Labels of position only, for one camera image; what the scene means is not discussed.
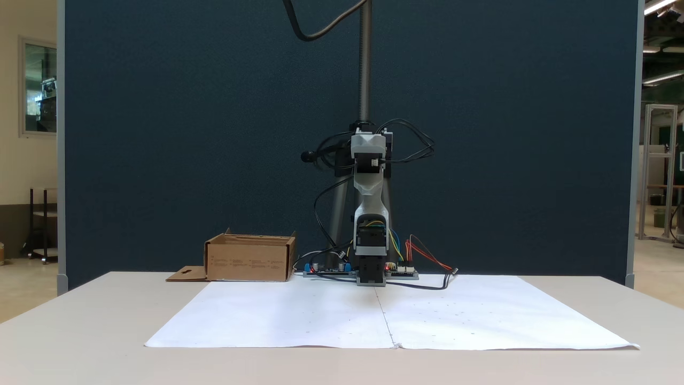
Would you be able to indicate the brown cardboard box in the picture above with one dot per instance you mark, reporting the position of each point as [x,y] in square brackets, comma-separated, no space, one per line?
[246,262]

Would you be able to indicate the white paper sheet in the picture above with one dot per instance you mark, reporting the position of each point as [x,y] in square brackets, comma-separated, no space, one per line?
[278,315]
[507,315]

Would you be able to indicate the dark waste bin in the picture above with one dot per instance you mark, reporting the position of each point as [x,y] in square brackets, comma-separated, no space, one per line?
[660,218]

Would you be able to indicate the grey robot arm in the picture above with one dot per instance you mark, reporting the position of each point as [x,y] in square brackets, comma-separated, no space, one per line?
[370,203]

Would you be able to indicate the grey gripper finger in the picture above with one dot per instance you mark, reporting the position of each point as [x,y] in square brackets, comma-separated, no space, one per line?
[368,145]

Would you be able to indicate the aluminium frame structure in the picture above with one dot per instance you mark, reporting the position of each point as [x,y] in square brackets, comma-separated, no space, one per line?
[647,171]

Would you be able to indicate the dark blue partition panel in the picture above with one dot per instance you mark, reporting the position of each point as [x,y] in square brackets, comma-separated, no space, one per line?
[187,133]

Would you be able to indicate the black metal shelf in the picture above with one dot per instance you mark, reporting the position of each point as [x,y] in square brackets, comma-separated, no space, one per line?
[44,214]

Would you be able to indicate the fluorescent ceiling light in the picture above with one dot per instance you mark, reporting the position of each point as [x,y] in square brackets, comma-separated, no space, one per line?
[662,78]
[658,6]

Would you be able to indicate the grey camera stand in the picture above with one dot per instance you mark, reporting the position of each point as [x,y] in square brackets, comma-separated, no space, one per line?
[365,64]

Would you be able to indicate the circuit board with red LED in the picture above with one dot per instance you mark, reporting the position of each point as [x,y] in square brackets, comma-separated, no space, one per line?
[403,274]

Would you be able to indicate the framed wall window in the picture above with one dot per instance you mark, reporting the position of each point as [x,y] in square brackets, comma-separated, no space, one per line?
[40,85]

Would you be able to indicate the blue circuit board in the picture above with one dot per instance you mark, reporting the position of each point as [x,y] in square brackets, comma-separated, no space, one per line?
[326,271]

